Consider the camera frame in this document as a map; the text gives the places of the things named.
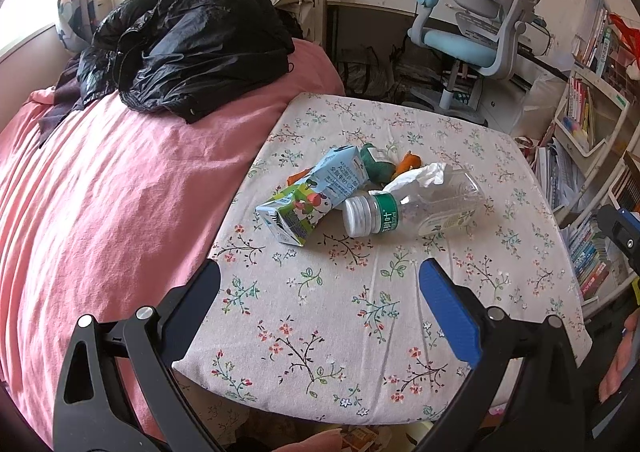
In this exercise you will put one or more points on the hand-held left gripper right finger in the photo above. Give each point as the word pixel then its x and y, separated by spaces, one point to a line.
pixel 450 317

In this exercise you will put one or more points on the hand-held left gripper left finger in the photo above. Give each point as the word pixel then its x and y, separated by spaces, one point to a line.
pixel 200 287

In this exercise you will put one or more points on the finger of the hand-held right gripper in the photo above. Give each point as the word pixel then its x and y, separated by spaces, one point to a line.
pixel 620 232

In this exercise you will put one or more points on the clear plastic bottle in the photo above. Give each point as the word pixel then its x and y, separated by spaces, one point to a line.
pixel 435 207

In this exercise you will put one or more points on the large white tissue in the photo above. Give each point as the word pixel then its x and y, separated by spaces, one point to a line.
pixel 422 174

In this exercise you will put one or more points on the orange peel piece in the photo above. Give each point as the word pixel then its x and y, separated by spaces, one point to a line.
pixel 300 175

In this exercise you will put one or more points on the blue green milk carton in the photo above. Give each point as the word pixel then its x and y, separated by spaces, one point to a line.
pixel 330 176

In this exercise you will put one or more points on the person's right hand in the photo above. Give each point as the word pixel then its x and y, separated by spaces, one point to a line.
pixel 625 362

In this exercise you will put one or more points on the stack of colourful books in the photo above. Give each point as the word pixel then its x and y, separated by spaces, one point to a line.
pixel 587 257

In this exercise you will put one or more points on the pile of papers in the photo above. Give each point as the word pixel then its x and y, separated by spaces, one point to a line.
pixel 557 171

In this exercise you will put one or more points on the floral table cloth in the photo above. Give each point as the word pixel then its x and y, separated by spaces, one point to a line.
pixel 350 322

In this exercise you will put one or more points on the pink blanket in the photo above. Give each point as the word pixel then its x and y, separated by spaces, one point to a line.
pixel 125 207

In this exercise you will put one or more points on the row of red books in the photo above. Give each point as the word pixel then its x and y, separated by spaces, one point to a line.
pixel 580 106

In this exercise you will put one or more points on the white bookshelf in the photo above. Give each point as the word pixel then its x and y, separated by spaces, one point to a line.
pixel 607 96

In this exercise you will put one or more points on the green plush toy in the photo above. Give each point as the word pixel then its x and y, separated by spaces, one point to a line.
pixel 377 164

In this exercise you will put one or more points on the red bag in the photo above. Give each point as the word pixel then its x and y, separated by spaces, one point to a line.
pixel 627 39

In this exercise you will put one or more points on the row of upright books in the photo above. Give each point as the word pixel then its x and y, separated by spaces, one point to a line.
pixel 595 39

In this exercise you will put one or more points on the dark purple cloth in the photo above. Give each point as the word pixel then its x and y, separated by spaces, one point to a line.
pixel 65 96

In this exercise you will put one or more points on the black jacket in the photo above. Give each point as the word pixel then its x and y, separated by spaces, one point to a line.
pixel 200 41

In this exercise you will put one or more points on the blue grey desk chair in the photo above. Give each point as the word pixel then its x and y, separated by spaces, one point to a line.
pixel 455 44

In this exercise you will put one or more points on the black bag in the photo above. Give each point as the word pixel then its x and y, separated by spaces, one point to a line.
pixel 365 76

